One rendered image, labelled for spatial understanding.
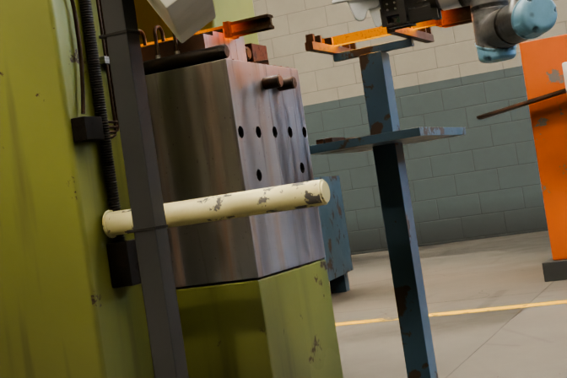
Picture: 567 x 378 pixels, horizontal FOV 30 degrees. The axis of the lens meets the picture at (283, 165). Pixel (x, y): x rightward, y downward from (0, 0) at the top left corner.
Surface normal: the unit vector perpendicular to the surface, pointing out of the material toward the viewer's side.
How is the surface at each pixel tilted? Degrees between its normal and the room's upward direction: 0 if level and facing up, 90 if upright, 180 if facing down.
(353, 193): 90
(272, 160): 90
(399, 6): 90
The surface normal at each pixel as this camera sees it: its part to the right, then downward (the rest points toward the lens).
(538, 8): 0.27, -0.07
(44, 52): -0.39, 0.03
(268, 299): 0.91, -0.15
